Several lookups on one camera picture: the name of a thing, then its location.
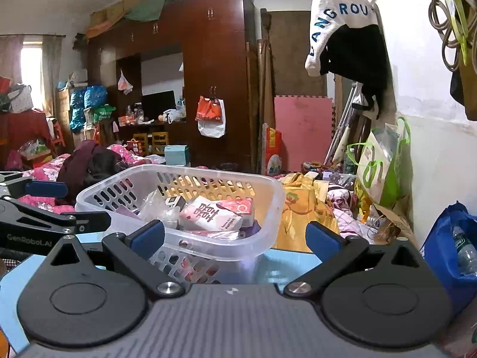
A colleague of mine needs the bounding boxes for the dark brown wooden wardrobe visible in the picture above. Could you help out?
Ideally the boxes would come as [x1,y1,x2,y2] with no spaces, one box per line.
[86,0,259,174]

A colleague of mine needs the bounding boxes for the white hoodie with blue letters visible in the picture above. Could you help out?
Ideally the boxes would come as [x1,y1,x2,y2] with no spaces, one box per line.
[305,0,379,77]

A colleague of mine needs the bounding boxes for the white floral quilt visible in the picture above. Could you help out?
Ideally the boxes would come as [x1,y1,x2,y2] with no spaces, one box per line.
[324,184,369,228]

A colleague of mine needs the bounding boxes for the yellow floral blanket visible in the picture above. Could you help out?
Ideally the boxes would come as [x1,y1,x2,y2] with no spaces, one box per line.
[274,172,341,250]

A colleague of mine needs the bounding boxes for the brown hanging bag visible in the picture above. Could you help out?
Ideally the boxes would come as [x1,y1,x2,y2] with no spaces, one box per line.
[450,56,477,122]

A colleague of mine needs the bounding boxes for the green cloth bundle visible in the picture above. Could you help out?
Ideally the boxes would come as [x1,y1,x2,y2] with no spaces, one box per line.
[125,0,176,23]

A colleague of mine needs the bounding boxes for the orange and white shopping bag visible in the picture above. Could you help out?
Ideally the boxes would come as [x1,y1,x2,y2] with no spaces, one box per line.
[195,95,226,138]

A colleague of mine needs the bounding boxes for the small yellow wooden chair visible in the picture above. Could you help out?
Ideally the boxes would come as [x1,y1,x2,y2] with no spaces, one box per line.
[151,132,170,153]
[132,133,150,153]

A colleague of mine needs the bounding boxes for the small black and white box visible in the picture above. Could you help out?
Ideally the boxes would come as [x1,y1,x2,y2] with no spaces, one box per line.
[164,196,187,213]

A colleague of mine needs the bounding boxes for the clear plastic bottle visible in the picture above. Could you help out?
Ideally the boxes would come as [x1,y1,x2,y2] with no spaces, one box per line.
[452,226,477,277]

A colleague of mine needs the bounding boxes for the coiled brown rope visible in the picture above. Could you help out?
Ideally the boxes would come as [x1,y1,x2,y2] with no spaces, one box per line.
[428,0,477,72]

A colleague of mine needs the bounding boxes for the metal crutches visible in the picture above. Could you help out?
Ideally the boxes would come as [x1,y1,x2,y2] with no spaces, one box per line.
[323,84,364,165]

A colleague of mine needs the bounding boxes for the beige curtain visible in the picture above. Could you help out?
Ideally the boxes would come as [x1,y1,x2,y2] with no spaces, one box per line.
[41,35,65,109]

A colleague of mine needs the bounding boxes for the black hanging garment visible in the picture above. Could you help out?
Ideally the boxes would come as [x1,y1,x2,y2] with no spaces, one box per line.
[318,24,392,120]

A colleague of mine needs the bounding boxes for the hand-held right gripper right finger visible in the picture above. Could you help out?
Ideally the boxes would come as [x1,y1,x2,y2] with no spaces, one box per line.
[283,221,423,299]

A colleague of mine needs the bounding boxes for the teal cardboard box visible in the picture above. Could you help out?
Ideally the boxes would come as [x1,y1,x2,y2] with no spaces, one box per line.
[164,145,191,166]

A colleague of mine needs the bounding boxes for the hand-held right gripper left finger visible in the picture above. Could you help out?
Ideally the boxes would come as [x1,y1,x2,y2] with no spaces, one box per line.
[45,219,185,299]

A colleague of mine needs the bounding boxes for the white plastic bag on shelf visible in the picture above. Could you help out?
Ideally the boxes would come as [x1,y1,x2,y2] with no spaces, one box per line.
[163,107,187,124]

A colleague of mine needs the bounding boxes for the pink and white tissue packet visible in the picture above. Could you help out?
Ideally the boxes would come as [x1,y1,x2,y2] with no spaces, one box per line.
[178,195,244,232]

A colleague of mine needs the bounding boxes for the red and yellow sack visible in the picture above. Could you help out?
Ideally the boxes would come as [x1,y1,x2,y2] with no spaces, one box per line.
[264,127,283,175]

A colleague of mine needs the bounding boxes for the black television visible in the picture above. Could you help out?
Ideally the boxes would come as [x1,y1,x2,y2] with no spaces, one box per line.
[141,90,176,120]

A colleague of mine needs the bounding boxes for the clear plastic bag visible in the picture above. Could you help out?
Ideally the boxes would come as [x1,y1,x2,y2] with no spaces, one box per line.
[136,189,179,228]

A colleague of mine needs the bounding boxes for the brown cardboard box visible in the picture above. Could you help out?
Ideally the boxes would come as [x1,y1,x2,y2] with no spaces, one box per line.
[373,194,418,247]

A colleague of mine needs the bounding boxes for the small white hanging plastic bag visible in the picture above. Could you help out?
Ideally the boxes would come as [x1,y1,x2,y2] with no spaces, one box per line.
[117,69,134,95]

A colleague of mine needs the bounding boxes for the dark clothes pile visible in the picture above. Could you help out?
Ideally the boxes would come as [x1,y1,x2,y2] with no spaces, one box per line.
[56,140,127,206]

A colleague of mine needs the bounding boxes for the red cloth covered table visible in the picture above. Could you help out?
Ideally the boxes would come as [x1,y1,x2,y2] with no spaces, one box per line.
[0,110,53,153]

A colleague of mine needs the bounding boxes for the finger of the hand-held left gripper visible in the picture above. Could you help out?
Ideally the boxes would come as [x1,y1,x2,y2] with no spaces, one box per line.
[0,172,69,199]
[0,198,111,237]

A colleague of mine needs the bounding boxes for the green and white tote bag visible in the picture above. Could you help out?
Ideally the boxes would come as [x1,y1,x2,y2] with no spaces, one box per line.
[346,117,411,209]

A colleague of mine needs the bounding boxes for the pink floral blanket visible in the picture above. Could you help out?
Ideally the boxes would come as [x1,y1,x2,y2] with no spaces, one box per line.
[20,143,157,213]

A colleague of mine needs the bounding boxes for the brown wooden board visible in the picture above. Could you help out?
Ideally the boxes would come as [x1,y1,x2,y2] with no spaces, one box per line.
[266,9,329,98]

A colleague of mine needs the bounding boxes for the blue plastic bags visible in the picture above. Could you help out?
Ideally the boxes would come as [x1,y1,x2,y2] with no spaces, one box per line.
[69,85,109,133]

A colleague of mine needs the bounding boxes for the white plastic basket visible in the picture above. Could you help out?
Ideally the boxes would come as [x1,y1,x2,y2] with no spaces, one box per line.
[75,164,287,284]

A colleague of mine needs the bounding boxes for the blue fabric bag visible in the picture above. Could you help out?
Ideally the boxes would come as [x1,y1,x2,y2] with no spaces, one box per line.
[419,201,477,306]

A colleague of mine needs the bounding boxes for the pink foam mat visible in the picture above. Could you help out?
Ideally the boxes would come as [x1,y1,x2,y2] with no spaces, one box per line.
[274,96,334,174]

